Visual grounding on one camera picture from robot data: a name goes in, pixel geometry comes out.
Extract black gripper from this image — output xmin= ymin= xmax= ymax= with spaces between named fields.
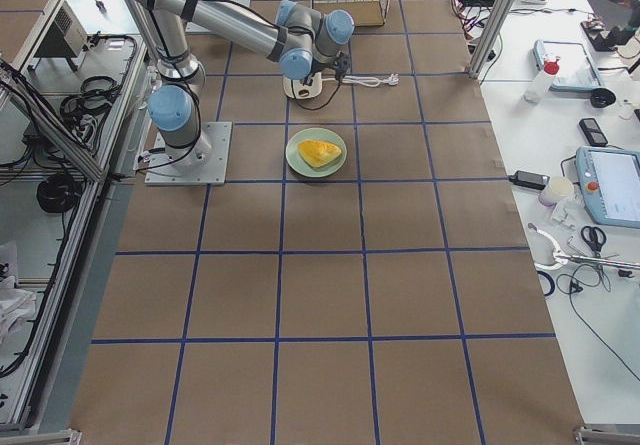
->
xmin=311 ymin=52 xmax=351 ymax=82

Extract blue teach pendant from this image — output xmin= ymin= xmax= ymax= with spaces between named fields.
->
xmin=532 ymin=40 xmax=604 ymax=92
xmin=575 ymin=146 xmax=639 ymax=229

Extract bottle with red cap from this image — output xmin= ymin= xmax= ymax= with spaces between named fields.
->
xmin=523 ymin=55 xmax=560 ymax=104

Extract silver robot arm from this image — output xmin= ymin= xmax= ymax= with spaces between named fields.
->
xmin=130 ymin=0 xmax=355 ymax=172

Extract triangular golden pastry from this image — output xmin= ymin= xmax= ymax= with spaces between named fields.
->
xmin=297 ymin=140 xmax=342 ymax=168

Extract white power cord with plug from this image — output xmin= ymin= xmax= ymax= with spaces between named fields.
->
xmin=322 ymin=73 xmax=402 ymax=89

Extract black scissors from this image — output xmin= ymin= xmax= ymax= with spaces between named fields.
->
xmin=580 ymin=225 xmax=607 ymax=258

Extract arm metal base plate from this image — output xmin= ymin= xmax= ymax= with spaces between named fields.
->
xmin=144 ymin=122 xmax=233 ymax=186

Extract aluminium frame post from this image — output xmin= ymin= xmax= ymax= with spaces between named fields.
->
xmin=467 ymin=0 xmax=514 ymax=79

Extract light green plate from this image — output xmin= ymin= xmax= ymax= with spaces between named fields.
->
xmin=285 ymin=127 xmax=347 ymax=178

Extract black power adapter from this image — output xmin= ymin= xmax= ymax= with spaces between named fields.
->
xmin=508 ymin=170 xmax=549 ymax=191

